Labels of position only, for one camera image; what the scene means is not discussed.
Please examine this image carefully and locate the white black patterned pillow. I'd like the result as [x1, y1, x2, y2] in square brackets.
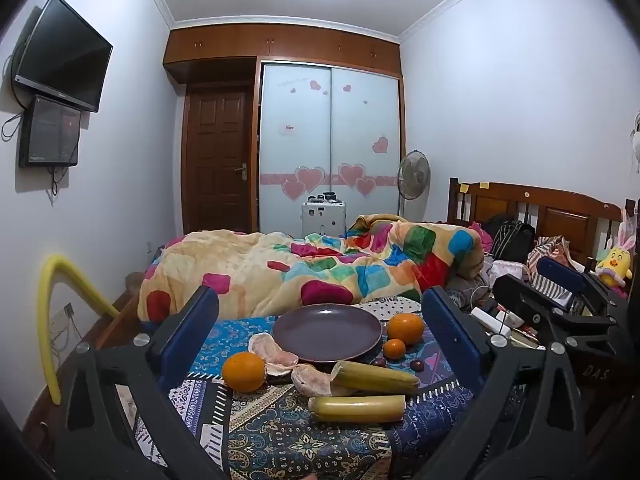
[357, 296, 423, 321]

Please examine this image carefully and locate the purple round plate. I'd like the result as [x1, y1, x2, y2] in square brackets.
[272, 304, 383, 365]

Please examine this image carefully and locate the black wall cable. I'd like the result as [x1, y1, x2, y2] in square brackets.
[1, 110, 23, 142]

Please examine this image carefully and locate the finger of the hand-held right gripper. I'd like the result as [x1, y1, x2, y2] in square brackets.
[492, 274, 621, 356]
[535, 257, 628, 311]

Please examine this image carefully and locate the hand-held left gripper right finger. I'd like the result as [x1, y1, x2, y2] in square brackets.
[421, 286, 596, 480]

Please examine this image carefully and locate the wooden wardrobe with glass doors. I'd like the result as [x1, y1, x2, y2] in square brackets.
[163, 24, 405, 238]

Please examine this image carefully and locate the yellow foam tube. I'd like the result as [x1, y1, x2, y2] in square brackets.
[37, 255, 121, 405]

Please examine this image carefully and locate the brown wooden door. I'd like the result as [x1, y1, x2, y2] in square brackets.
[182, 82, 256, 235]

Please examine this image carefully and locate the pink seashell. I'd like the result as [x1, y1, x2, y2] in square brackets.
[248, 332, 300, 377]

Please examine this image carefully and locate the small black wall monitor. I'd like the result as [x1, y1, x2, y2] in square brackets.
[19, 95, 82, 168]

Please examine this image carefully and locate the striped cloth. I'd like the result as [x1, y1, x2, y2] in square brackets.
[530, 237, 581, 311]

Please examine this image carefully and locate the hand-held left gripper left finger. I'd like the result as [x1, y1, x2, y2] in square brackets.
[55, 285, 231, 480]

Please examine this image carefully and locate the white wall socket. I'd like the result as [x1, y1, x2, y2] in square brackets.
[50, 302, 76, 333]

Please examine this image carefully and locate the white pink cloth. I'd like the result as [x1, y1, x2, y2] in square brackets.
[487, 260, 531, 286]

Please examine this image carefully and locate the standing electric fan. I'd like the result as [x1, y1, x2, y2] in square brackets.
[397, 150, 432, 218]

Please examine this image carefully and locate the blue patterned tablecloth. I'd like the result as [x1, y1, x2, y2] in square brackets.
[132, 310, 526, 480]

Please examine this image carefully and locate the large orange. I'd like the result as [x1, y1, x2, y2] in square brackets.
[222, 352, 267, 393]
[387, 312, 426, 346]

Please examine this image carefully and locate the colourful patchwork blanket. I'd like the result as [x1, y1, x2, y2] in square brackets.
[137, 214, 485, 322]

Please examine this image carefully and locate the wooden bed headboard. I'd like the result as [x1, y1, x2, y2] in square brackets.
[447, 177, 636, 271]

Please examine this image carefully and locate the yellow plush toy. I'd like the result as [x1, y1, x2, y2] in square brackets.
[595, 220, 636, 288]

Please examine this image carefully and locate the black bag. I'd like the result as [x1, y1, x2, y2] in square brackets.
[492, 217, 537, 263]

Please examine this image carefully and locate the white case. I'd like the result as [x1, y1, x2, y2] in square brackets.
[301, 192, 347, 237]

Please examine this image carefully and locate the black wall television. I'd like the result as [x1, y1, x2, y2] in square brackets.
[14, 0, 114, 112]

